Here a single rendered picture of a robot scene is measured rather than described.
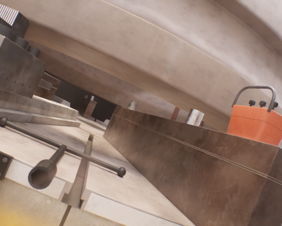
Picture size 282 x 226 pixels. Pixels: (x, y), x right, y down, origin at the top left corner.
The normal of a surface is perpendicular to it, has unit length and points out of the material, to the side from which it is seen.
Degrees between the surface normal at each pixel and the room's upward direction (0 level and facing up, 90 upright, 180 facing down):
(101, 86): 90
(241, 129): 97
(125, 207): 90
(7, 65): 90
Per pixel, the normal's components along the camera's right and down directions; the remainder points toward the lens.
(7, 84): 0.91, 0.40
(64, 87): 0.58, 0.22
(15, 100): 0.99, 0.09
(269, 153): -0.87, -0.40
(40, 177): 0.14, 0.03
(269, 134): 0.27, 0.20
